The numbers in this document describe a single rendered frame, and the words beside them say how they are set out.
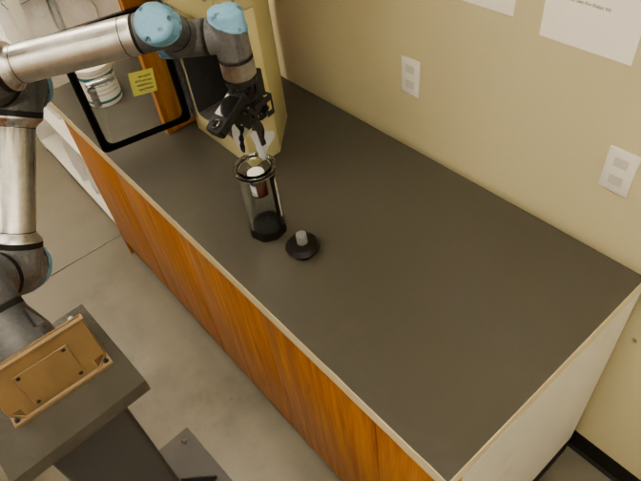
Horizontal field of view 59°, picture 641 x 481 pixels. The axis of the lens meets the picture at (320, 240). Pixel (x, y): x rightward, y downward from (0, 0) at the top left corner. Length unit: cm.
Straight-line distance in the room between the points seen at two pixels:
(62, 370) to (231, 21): 82
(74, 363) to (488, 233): 104
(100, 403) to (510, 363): 90
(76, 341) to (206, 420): 112
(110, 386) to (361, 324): 58
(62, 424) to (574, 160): 130
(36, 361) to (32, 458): 20
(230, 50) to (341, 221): 58
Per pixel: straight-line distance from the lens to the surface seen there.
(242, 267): 151
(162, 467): 179
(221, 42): 125
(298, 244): 148
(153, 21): 114
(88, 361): 140
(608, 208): 152
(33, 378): 137
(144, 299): 283
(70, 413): 141
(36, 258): 146
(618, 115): 139
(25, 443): 143
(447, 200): 163
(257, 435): 230
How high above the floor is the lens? 204
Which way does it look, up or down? 46 degrees down
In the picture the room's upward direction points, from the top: 8 degrees counter-clockwise
